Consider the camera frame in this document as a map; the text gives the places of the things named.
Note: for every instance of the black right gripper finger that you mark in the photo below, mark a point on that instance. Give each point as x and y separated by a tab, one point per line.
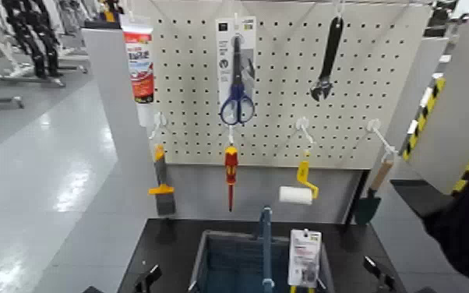
377	272
426	290

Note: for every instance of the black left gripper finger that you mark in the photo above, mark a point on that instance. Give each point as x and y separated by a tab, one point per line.
148	280
93	289

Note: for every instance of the teal crate with grey rim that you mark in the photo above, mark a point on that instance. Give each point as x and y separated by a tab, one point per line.
234	266

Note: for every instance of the black adjustable wrench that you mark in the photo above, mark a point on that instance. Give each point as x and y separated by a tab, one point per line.
332	45

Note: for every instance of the white packaged item card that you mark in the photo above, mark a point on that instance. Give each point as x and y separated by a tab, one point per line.
304	253

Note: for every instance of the black flat shelf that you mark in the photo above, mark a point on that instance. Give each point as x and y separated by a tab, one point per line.
418	196

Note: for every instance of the red yellow screwdriver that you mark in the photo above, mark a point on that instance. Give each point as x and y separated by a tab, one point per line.
231	163

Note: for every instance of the red white glue tube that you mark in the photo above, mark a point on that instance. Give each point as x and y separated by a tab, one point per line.
140	61

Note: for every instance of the cream perforated pegboard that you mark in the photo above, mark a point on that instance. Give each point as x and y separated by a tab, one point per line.
283	61

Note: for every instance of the scissors card package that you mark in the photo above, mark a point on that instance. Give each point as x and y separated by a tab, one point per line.
224	45

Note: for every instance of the black robot on stand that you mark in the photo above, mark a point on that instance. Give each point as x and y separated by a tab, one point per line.
34	37

